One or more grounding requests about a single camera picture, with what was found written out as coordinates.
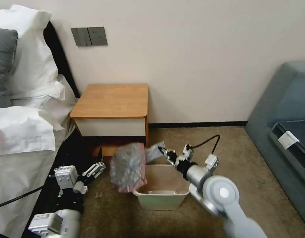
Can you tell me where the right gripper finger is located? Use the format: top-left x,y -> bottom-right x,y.
181,143 -> 195,163
157,146 -> 181,167

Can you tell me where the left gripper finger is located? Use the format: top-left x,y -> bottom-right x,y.
82,147 -> 106,180

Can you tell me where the translucent grey garbage bag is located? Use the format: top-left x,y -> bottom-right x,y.
109,140 -> 166,194

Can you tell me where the beige plastic trash can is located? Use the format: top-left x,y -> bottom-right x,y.
132,163 -> 191,211

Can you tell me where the black bed base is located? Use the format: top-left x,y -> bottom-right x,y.
21,133 -> 111,238

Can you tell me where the white bed sheet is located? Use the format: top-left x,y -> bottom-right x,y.
0,74 -> 77,236

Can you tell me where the wooden nightstand with white drawer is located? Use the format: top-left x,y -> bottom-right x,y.
69,83 -> 150,157

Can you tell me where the flat white pillow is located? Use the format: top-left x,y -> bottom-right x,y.
0,106 -> 65,157

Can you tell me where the grey-blue sofa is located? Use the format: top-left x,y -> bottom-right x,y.
245,61 -> 305,225

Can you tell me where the black bed headboard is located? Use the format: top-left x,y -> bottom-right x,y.
43,20 -> 81,99

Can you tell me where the large white pillow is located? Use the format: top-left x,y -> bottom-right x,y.
0,4 -> 65,100

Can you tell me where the grey quilted pillow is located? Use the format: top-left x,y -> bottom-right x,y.
0,27 -> 19,109

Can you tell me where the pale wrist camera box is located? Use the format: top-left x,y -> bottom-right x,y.
54,165 -> 79,190

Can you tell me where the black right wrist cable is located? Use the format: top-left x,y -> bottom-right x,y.
191,135 -> 220,155

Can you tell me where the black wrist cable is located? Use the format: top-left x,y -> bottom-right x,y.
191,135 -> 220,155
0,187 -> 45,211

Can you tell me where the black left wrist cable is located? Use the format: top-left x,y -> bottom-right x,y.
0,187 -> 45,211

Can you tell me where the grey wall switch panel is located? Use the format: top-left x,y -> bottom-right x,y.
71,26 -> 108,47

